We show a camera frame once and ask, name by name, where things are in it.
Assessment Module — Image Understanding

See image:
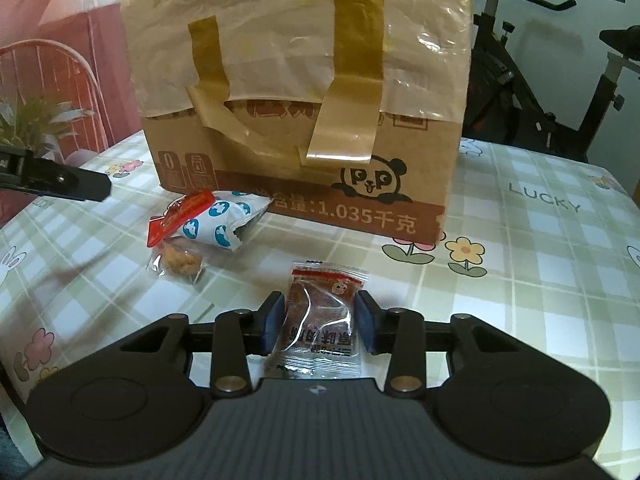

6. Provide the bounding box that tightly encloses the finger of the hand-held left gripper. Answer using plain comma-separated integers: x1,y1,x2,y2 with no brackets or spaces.
0,144,112,203

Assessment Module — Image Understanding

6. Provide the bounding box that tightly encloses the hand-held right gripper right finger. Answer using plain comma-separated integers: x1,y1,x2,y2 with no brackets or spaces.
354,290,523,395

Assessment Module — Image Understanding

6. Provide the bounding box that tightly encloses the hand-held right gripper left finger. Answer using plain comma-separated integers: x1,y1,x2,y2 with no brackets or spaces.
120,291,287,395

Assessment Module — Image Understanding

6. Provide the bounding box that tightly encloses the clear brown snack packet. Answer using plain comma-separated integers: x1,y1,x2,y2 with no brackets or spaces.
262,260,370,380

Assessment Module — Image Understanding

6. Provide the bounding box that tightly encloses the red clear cookie packet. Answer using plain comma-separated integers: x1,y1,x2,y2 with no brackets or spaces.
146,191,215,281

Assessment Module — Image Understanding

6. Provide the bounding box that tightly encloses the cardboard box with plastic liner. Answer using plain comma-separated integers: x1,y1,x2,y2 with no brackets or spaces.
120,0,473,246

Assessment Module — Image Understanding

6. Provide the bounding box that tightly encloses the white blue dotted snack packet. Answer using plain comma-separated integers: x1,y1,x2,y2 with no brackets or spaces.
180,190,273,252

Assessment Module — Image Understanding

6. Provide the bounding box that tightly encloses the checkered tablecloth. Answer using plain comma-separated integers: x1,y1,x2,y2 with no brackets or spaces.
0,130,640,466

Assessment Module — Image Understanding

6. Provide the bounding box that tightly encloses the black exercise bike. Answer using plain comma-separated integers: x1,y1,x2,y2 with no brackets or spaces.
462,0,640,163

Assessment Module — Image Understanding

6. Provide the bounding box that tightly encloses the printed wall backdrop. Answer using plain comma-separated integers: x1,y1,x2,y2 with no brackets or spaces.
0,0,151,231

